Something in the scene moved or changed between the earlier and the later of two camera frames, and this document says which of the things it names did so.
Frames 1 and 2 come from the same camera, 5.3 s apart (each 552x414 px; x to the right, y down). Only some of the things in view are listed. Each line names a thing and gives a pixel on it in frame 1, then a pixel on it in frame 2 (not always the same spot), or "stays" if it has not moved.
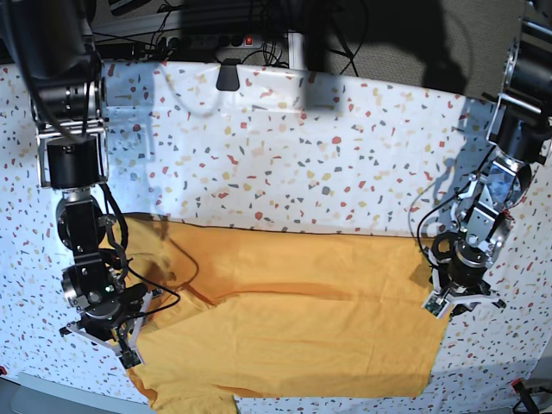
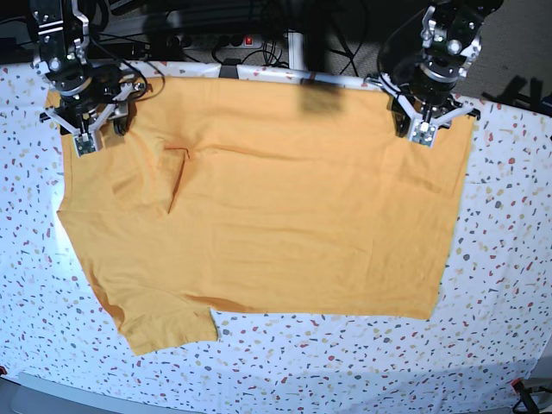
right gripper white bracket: x=436 y=301 → x=406 y=116
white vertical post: x=296 y=50 stays
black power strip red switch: x=211 y=41 stays
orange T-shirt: x=279 y=313 → x=261 y=195
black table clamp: x=228 y=79 stays
